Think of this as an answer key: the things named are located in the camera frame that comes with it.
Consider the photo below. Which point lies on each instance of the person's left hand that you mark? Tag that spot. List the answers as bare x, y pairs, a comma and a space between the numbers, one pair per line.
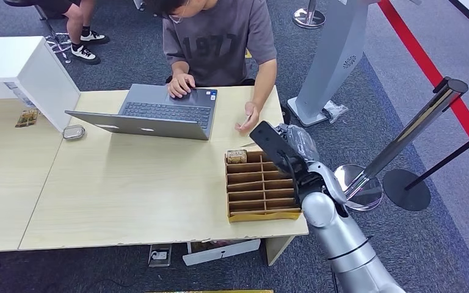
251, 111

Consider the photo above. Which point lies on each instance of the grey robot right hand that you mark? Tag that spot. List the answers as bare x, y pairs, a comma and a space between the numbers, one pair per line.
299, 141

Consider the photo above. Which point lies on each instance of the person's right hand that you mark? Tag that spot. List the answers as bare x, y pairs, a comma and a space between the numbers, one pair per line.
180, 85

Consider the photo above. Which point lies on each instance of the small beige card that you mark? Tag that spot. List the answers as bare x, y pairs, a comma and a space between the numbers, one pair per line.
246, 121

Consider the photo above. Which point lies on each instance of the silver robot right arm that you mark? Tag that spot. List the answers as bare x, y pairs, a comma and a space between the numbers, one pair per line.
347, 242

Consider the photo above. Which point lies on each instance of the printed hotel card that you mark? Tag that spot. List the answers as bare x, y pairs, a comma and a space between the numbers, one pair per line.
236, 156

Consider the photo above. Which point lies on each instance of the person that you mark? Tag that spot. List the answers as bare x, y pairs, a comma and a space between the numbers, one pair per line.
222, 44
74, 24

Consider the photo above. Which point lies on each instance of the cardboard card organizer box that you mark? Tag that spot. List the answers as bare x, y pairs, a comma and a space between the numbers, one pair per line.
254, 190

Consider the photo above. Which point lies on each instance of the brown printed card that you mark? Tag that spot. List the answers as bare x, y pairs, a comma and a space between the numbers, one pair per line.
27, 118

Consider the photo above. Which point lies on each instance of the grey laptop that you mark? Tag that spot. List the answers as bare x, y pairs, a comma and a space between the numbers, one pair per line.
165, 109

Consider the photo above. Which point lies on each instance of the black round caster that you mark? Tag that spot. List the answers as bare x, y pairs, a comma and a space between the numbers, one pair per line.
286, 115

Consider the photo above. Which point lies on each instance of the crumpled plastic bag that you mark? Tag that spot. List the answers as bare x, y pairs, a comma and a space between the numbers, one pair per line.
335, 111

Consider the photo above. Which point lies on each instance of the yellow floor tag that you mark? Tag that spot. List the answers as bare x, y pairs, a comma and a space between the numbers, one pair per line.
248, 53

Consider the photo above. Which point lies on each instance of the silver kiosk stand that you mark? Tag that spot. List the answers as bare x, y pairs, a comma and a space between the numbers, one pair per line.
331, 60

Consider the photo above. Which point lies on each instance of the beige desk leg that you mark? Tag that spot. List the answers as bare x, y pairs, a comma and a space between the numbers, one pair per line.
277, 248

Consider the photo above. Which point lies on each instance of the small clear lidded tin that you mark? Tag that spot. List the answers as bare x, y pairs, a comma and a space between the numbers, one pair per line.
74, 132

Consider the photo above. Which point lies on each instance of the black office chair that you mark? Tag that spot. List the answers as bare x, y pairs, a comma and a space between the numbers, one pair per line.
56, 40

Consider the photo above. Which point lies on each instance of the white flat box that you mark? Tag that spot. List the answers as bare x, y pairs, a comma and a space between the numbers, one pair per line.
222, 250

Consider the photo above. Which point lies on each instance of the red barrier belt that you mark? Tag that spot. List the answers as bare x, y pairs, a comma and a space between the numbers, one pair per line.
428, 68

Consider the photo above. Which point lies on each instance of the white cabinet box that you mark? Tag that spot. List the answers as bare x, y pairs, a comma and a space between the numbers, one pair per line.
12, 60

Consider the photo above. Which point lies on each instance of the power strip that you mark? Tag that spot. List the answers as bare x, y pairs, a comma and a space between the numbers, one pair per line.
160, 255

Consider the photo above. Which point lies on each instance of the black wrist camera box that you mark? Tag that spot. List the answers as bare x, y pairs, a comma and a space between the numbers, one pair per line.
273, 147

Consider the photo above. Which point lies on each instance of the chrome stanchion post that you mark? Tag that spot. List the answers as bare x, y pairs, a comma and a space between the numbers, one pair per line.
309, 17
412, 129

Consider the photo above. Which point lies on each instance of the black stanchion post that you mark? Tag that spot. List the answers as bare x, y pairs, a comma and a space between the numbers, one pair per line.
406, 190

